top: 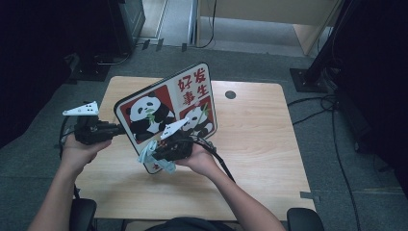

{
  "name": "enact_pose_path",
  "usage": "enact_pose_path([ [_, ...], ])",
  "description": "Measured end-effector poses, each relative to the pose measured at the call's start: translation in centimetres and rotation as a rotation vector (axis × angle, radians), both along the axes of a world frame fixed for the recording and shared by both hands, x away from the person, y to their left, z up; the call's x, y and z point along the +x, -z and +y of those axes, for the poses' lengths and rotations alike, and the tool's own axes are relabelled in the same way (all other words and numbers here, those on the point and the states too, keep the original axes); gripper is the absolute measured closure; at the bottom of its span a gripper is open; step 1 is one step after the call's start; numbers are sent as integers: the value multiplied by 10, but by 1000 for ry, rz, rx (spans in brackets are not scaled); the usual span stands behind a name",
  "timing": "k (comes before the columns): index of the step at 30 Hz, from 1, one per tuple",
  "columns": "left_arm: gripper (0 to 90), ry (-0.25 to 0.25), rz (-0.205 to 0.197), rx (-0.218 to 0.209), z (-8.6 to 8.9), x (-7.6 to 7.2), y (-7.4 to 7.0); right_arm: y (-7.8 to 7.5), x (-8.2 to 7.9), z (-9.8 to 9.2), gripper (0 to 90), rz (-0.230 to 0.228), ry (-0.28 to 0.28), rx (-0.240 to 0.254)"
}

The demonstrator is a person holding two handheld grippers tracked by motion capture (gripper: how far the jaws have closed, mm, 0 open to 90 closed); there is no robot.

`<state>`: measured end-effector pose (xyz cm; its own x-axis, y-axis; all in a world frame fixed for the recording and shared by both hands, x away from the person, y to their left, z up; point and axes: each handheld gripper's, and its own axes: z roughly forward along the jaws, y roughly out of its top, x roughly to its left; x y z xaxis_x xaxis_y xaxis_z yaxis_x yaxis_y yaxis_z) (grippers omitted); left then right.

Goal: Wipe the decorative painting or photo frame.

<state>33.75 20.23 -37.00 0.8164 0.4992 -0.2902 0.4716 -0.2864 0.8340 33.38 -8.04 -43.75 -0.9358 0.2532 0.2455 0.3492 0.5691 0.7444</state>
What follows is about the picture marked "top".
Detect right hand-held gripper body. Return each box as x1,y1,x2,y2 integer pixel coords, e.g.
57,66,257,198
158,116,195,162

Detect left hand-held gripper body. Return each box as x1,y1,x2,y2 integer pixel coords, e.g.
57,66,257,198
62,100,114,145

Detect light blue cloth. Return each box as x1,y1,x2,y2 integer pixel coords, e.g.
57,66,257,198
138,140,177,175

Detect panda print square board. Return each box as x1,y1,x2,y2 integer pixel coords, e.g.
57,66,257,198
114,62,218,175

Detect person's right hand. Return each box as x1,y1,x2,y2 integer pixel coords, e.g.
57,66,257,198
174,143,220,177

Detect person's left hand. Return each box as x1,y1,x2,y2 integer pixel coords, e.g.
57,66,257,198
61,136,113,174

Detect dark stand base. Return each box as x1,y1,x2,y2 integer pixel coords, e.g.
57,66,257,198
65,52,112,83

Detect person's dark shirt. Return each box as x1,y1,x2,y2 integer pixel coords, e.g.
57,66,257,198
143,216,239,231

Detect black chair armrest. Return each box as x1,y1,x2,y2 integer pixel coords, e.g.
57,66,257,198
286,207,325,231
68,197,97,231

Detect dark cabinet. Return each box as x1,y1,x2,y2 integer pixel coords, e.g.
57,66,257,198
107,0,147,56

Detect black metal stand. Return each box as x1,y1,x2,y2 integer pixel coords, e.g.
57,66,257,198
289,0,357,94

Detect light wooden cabinet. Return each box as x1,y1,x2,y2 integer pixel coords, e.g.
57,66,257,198
195,0,344,57

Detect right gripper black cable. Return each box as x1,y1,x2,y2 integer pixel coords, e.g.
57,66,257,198
191,136,237,184

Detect black hanging cable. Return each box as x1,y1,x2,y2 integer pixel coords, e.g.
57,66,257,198
195,0,217,50

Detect long black floor cable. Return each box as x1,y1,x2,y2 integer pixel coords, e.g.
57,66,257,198
330,109,363,231

